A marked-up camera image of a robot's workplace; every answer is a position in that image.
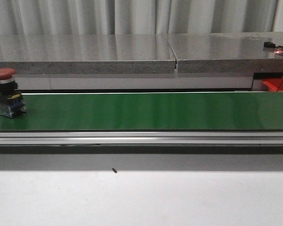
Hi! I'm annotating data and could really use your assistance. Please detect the black connector plug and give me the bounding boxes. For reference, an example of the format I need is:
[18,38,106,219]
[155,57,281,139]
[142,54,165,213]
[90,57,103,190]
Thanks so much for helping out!
[263,42,276,48]

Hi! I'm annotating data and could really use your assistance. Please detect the grey stone countertop slab right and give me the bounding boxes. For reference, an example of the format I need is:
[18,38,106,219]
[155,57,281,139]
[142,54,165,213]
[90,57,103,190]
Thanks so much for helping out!
[168,32,283,73]

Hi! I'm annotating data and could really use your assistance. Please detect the red plastic bin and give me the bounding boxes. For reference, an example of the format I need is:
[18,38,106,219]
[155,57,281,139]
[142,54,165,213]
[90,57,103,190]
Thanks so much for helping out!
[263,78,283,92]

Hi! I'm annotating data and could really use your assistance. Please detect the white cabinet panel under counter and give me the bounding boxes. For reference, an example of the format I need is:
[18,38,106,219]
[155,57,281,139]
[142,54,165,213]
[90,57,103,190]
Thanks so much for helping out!
[14,73,254,90]

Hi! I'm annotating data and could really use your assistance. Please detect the red mushroom push button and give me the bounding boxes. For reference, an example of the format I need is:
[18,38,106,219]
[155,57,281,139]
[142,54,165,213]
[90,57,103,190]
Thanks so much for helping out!
[0,68,26,118]

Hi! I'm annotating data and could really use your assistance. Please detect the grey stone countertop slab left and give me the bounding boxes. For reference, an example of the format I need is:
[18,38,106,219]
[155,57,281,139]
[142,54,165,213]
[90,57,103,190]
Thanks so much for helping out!
[0,34,176,74]

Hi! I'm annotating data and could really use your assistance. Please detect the aluminium conveyor side rail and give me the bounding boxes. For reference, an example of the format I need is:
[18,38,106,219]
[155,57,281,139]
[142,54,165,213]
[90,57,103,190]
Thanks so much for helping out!
[0,131,283,146]

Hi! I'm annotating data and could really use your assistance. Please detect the green conveyor belt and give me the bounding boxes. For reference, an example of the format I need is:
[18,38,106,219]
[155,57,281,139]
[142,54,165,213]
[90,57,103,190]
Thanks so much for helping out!
[0,92,283,131]

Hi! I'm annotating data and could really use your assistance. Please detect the grey curtain backdrop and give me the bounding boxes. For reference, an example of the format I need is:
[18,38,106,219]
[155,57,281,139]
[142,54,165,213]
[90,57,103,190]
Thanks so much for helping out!
[0,0,283,35]

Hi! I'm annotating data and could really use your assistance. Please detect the grey stone countertop slab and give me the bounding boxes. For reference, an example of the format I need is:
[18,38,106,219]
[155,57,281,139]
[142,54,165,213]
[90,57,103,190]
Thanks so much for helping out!
[168,32,283,73]
[0,34,176,74]

